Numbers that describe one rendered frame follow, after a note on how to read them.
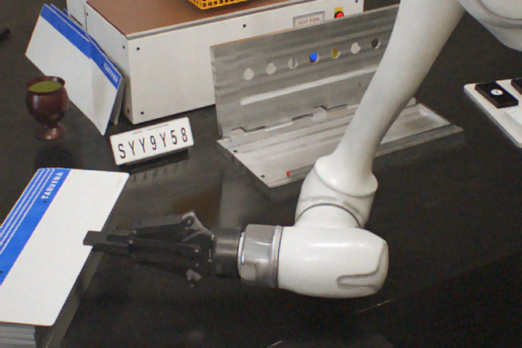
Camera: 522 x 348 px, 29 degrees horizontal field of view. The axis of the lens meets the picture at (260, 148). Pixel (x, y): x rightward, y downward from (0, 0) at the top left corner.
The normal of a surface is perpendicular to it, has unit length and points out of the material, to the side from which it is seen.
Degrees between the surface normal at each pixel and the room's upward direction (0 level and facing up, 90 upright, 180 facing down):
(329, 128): 0
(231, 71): 80
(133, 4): 0
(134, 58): 90
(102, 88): 69
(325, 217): 7
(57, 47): 63
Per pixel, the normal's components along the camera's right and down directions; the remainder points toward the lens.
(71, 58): -0.76, -0.17
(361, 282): 0.08, 0.48
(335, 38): 0.48, 0.26
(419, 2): -0.60, 0.37
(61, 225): 0.00, -0.87
